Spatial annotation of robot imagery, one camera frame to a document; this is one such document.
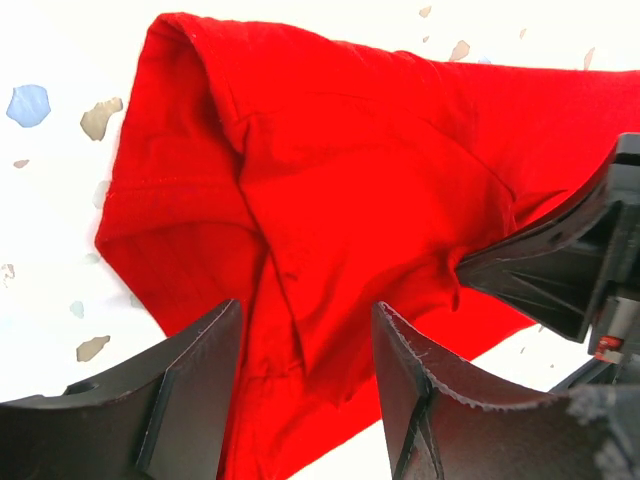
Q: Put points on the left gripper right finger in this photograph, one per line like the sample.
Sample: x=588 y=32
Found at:
x=445 y=418

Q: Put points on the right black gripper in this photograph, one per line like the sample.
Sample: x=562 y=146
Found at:
x=577 y=266

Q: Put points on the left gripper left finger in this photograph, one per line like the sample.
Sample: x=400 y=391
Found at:
x=158 y=415

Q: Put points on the red t shirt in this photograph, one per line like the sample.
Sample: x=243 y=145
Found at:
x=309 y=179

